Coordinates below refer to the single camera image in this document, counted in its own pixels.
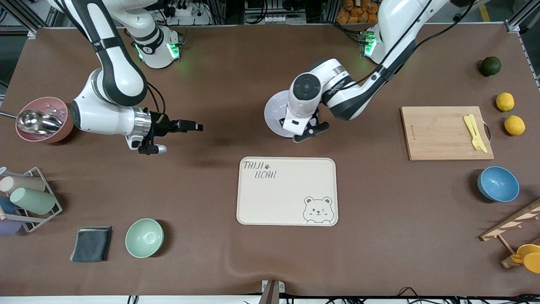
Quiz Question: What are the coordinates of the purple cup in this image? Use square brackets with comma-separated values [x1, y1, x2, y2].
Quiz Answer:
[0, 217, 22, 236]

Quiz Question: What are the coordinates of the pink bowl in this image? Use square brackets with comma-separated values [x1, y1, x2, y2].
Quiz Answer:
[16, 97, 75, 144]

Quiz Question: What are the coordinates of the blue bowl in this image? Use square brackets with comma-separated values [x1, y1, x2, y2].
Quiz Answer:
[477, 166, 520, 203]

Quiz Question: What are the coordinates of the wooden cutting board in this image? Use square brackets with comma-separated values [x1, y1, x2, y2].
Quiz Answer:
[400, 106, 495, 162]

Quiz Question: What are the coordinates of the dark green lime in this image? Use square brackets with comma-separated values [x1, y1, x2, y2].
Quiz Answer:
[481, 56, 502, 77]

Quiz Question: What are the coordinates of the yellow plastic fork and knife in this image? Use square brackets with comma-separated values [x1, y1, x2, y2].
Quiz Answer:
[468, 114, 489, 154]

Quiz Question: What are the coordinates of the cream bear print tray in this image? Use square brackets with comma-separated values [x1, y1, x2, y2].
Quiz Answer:
[236, 157, 339, 227]

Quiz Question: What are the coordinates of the yellow cup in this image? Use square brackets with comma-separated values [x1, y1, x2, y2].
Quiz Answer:
[511, 244, 540, 264]
[523, 252, 540, 274]

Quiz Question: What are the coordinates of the wooden drying rack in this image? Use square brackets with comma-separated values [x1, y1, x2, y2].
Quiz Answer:
[480, 198, 540, 269]

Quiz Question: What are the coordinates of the bag of oranges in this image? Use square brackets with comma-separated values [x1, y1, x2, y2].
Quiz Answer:
[336, 0, 380, 24]

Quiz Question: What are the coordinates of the dark grey folded cloth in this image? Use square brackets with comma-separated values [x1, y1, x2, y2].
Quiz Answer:
[70, 226, 113, 263]

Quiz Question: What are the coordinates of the metal scoop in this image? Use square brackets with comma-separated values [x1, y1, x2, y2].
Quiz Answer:
[0, 109, 64, 135]

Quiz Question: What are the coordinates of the yellow lemon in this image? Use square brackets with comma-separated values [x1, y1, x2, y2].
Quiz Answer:
[496, 92, 515, 112]
[504, 115, 526, 136]

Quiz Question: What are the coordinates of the white power strip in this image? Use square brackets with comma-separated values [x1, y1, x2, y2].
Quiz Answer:
[252, 15, 308, 24]
[167, 0, 211, 26]

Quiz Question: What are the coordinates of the beige cup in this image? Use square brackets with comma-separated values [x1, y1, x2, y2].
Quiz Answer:
[0, 175, 46, 195]

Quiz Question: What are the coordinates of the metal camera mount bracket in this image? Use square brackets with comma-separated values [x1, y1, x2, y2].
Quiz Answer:
[258, 280, 285, 304]

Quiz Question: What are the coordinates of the pale lavender plate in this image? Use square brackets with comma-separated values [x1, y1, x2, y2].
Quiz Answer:
[264, 91, 317, 138]

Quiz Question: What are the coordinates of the pale green cup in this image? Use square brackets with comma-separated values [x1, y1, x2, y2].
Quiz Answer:
[10, 187, 57, 215]

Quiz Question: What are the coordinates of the grey wire cup rack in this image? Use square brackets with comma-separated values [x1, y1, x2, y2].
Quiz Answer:
[0, 167, 63, 233]

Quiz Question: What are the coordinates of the mint green bowl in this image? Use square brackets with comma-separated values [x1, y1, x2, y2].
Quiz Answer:
[125, 218, 164, 258]

